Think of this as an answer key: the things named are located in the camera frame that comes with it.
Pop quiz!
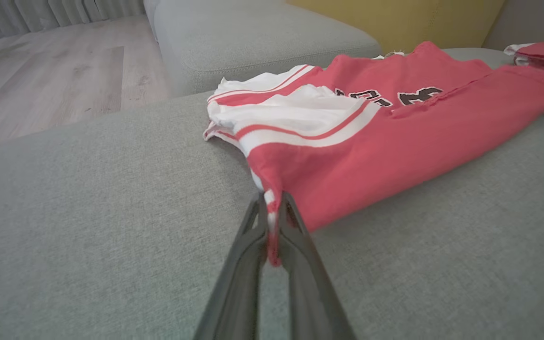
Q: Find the grey fabric sofa seat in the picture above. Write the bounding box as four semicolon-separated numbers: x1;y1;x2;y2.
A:
0;47;544;340

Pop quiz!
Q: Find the yellow sofa cushion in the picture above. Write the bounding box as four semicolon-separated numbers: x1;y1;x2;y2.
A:
286;0;507;55

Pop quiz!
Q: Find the red white basketball jersey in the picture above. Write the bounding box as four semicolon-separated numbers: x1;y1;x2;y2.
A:
203;41;544;268

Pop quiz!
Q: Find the grey sofa backrest cushion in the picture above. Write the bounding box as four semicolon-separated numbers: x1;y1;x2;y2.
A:
482;0;544;52

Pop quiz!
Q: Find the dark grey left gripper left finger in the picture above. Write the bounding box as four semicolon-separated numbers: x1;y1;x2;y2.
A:
194;193;269;340

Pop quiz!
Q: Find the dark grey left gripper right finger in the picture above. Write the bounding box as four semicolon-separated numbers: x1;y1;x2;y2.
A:
276;191;356;340

